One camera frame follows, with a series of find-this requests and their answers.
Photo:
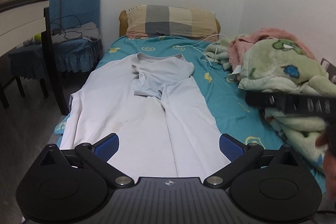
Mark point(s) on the green fleece blanket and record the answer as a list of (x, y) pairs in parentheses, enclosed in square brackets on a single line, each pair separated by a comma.
[(280, 66)]

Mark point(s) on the yellow green plush toy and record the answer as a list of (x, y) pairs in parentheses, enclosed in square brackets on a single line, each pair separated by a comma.
[(37, 39)]

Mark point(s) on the grey cloth on chair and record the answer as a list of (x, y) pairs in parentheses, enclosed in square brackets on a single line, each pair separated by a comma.
[(88, 31)]

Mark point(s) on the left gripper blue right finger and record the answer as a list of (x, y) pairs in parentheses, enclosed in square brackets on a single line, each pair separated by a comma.
[(236, 151)]

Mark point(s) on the person's right hand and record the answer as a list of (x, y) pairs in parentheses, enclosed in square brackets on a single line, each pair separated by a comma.
[(329, 163)]

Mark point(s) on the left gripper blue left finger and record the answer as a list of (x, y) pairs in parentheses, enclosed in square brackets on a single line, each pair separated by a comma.
[(104, 149)]

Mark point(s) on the checkered beige grey pillow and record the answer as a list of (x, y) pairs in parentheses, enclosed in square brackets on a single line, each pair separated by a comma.
[(149, 21)]

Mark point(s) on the pink fuzzy blanket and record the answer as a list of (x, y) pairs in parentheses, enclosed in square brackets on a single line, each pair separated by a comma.
[(243, 42)]

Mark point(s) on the white desk with dark top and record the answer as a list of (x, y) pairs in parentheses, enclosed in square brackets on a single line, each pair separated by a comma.
[(21, 20)]

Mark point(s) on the blue covered chair rear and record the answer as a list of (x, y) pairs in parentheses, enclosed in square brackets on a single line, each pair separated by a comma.
[(78, 12)]

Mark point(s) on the white t-shirt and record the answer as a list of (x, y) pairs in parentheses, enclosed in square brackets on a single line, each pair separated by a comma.
[(155, 107)]

